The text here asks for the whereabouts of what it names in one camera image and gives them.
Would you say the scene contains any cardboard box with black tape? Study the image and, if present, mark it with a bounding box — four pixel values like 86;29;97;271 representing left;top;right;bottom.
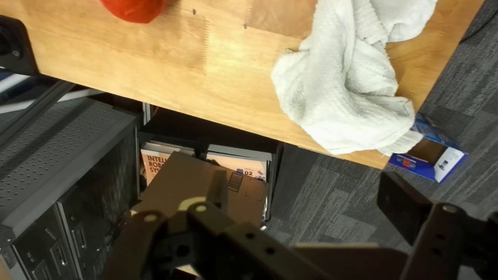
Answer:
135;151;269;230

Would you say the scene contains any white towel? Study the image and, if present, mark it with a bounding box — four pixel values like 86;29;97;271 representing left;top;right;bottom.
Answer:
269;0;440;157

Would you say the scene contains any blue white small box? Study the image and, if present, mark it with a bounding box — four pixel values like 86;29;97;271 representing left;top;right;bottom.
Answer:
387;137;468;185

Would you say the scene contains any black perforated metal cabinet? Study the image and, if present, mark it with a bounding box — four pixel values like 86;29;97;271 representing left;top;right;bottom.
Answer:
0;95;139;280

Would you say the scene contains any red plush tomato toy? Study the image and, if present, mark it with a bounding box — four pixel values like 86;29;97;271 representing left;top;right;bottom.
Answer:
99;0;167;25

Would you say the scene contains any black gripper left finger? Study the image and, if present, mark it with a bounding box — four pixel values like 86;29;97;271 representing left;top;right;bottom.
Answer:
99;199;340;280

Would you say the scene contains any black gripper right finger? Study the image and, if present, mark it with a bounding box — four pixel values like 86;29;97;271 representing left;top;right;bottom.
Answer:
374;169;498;280

